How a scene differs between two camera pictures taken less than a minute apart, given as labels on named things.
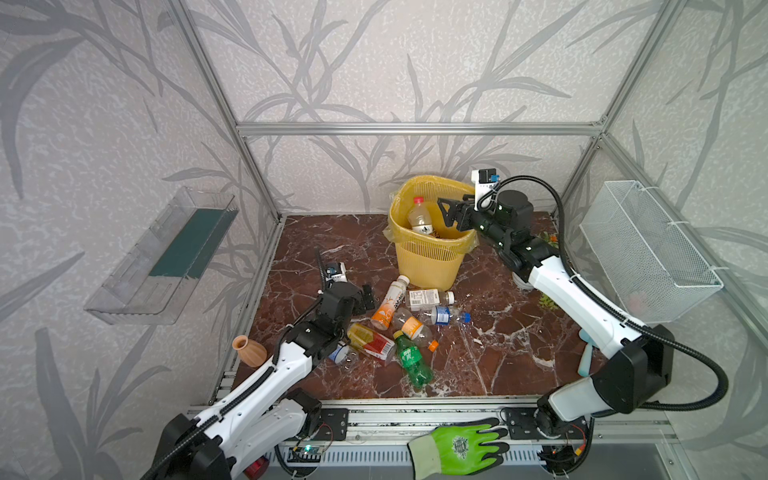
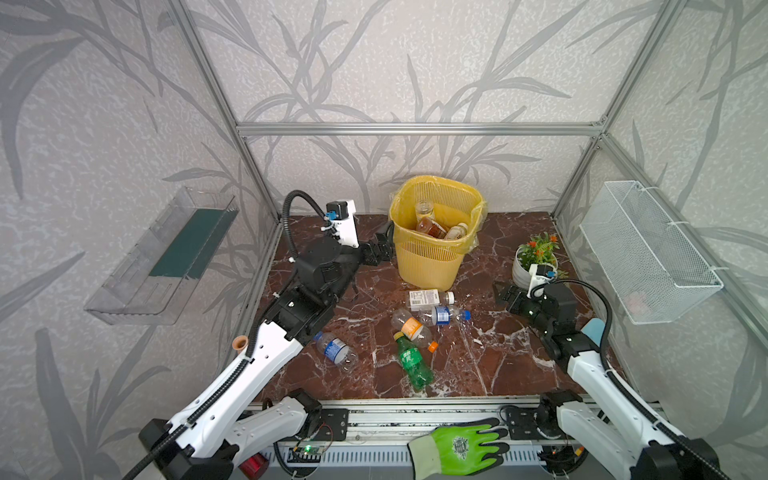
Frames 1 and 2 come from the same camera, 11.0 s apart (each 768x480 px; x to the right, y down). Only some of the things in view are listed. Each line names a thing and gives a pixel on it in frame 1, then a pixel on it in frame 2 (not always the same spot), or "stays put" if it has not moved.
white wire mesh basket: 655,273 stays put
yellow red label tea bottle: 371,342 to 429,227
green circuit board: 305,454 stays put
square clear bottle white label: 427,299 stays put
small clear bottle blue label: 442,315 stays put
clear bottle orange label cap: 412,327 stays put
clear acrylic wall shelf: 150,285 stays put
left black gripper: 327,282 to 369,252
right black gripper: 466,214 to 512,298
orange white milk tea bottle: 384,312 to 457,232
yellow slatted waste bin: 431,255 stays put
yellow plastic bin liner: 415,219 stays put
